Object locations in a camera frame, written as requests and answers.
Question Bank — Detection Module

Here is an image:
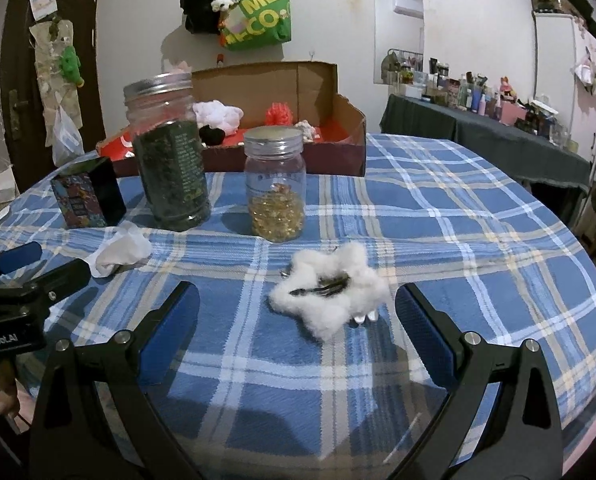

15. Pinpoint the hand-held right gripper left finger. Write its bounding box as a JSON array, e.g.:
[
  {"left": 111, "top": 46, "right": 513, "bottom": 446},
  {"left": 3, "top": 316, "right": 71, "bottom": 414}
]
[{"left": 28, "top": 280, "right": 202, "bottom": 480}]

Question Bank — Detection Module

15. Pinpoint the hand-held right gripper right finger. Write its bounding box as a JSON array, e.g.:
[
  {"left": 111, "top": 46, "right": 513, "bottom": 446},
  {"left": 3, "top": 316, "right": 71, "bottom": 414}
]
[{"left": 394, "top": 282, "right": 566, "bottom": 480}]

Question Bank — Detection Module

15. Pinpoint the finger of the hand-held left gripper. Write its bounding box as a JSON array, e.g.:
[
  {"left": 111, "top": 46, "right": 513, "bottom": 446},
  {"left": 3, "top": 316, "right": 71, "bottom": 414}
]
[
  {"left": 0, "top": 259, "right": 91, "bottom": 311},
  {"left": 0, "top": 241, "right": 43, "bottom": 283}
]

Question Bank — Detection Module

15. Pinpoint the white fluffy star hair clip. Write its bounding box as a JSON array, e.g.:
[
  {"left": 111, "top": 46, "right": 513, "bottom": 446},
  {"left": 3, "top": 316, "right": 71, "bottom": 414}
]
[{"left": 269, "top": 241, "right": 389, "bottom": 343}]

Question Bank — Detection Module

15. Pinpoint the cardboard box with red lining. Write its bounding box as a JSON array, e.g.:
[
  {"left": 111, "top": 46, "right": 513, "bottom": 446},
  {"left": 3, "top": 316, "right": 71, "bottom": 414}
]
[{"left": 96, "top": 61, "right": 367, "bottom": 178}]

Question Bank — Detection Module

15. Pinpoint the crumpled white tissue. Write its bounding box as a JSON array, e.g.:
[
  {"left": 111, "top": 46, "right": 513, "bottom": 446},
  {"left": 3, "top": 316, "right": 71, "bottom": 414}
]
[{"left": 82, "top": 220, "right": 153, "bottom": 278}]

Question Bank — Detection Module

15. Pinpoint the blue plaid blanket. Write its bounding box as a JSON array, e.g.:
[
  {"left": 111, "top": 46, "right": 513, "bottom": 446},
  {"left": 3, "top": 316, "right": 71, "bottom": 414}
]
[{"left": 0, "top": 132, "right": 596, "bottom": 480}]

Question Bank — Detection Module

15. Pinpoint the black printed box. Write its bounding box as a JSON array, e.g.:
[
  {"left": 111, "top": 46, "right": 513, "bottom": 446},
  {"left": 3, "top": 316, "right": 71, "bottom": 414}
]
[{"left": 50, "top": 156, "right": 127, "bottom": 230}]

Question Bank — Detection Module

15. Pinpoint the hanging plastic bag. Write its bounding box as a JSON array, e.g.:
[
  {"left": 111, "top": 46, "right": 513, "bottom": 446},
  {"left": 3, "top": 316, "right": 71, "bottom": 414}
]
[{"left": 52, "top": 105, "right": 84, "bottom": 167}]

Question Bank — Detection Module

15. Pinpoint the small jar of golden beads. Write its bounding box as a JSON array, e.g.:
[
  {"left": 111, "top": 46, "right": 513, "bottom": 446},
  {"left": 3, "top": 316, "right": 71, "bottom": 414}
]
[{"left": 243, "top": 126, "right": 307, "bottom": 244}]

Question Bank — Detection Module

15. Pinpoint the tall jar of dark leaves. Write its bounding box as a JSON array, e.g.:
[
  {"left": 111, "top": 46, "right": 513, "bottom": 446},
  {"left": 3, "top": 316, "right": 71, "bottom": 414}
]
[{"left": 122, "top": 72, "right": 213, "bottom": 233}]

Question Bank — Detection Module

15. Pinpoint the dark wooden door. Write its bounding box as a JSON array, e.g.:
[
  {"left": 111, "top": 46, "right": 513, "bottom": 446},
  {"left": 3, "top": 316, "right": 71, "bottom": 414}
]
[{"left": 0, "top": 0, "right": 103, "bottom": 191}]

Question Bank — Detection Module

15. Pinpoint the hanging clear organizer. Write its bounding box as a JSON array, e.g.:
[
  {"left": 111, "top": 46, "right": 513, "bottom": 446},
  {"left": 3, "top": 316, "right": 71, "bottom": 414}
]
[{"left": 32, "top": 17, "right": 86, "bottom": 126}]

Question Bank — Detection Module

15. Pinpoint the dresser with dark cloth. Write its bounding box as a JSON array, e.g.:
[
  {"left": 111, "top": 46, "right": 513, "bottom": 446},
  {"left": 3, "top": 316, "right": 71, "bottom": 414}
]
[{"left": 380, "top": 94, "right": 594, "bottom": 193}]

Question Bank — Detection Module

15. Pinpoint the green plush toy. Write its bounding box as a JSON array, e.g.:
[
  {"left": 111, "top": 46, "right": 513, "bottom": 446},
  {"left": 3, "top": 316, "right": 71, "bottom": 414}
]
[{"left": 58, "top": 46, "right": 86, "bottom": 88}]

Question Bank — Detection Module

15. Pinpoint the black fluffy scrunchie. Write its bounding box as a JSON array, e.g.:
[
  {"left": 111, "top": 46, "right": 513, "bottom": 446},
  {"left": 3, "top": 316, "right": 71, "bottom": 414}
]
[{"left": 198, "top": 125, "right": 226, "bottom": 147}]

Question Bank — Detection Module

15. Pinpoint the white fluffy scrunchie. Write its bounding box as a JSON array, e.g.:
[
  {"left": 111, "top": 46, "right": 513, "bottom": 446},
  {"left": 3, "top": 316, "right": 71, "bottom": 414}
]
[{"left": 193, "top": 101, "right": 243, "bottom": 133}]

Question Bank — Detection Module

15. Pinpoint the row of cosmetic bottles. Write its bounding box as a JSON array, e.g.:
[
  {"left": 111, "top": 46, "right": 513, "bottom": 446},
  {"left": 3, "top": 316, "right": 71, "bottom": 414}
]
[{"left": 383, "top": 50, "right": 579, "bottom": 153}]

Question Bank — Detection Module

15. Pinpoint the red fluffy scrunchie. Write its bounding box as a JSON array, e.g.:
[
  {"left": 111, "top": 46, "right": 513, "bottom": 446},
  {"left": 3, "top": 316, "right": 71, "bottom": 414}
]
[{"left": 265, "top": 102, "right": 293, "bottom": 126}]

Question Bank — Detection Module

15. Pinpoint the white wardrobe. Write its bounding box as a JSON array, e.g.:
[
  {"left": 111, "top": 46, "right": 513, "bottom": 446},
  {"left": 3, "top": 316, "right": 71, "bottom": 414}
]
[{"left": 533, "top": 12, "right": 596, "bottom": 161}]

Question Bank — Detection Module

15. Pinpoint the green tote bag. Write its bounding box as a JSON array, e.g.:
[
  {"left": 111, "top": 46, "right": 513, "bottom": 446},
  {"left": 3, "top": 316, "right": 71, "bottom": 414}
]
[{"left": 219, "top": 0, "right": 293, "bottom": 52}]

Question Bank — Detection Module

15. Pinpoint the wall mirror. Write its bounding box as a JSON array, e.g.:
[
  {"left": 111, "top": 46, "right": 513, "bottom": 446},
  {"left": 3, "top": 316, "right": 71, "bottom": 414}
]
[{"left": 372, "top": 0, "right": 425, "bottom": 85}]

